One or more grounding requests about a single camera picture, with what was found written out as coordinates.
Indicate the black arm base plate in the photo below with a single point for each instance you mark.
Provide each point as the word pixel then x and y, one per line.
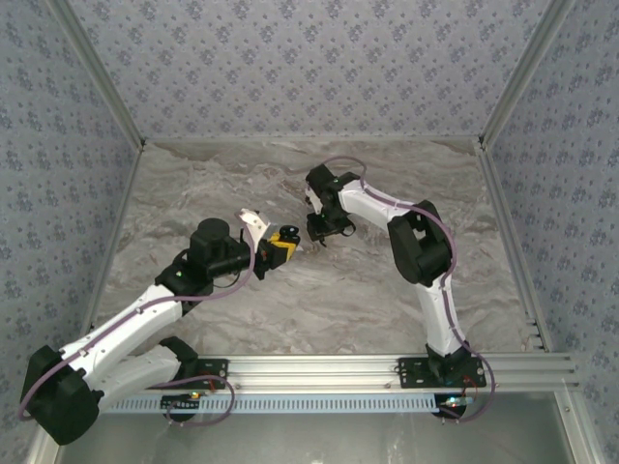
pixel 416 374
pixel 215 372

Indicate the aluminium frame corner post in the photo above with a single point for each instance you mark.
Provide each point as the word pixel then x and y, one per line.
pixel 527 72
pixel 101 77

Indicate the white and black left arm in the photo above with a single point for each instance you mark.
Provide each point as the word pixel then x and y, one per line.
pixel 121 319

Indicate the aluminium side rail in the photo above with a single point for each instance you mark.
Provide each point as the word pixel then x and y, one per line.
pixel 512 241
pixel 113 232

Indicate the grey metal lower panel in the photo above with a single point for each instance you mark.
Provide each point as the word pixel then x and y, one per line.
pixel 314 440

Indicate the aluminium front rail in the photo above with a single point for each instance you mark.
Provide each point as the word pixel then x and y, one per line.
pixel 314 372

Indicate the small controller board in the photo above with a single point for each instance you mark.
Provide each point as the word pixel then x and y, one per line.
pixel 453 405
pixel 183 402

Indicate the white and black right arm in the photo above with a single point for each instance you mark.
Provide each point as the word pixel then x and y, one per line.
pixel 440 319

